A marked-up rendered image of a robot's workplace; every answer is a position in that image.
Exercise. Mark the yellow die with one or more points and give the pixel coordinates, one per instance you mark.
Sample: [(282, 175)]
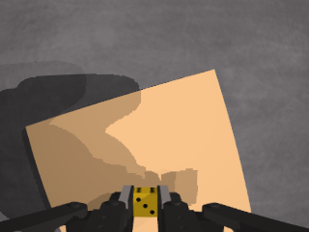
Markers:
[(145, 202)]

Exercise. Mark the peach flat mat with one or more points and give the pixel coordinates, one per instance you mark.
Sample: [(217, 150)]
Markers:
[(176, 134)]

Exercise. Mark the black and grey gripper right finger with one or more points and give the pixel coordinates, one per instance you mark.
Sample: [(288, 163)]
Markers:
[(176, 217)]

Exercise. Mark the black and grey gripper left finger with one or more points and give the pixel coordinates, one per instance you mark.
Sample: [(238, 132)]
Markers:
[(117, 217)]

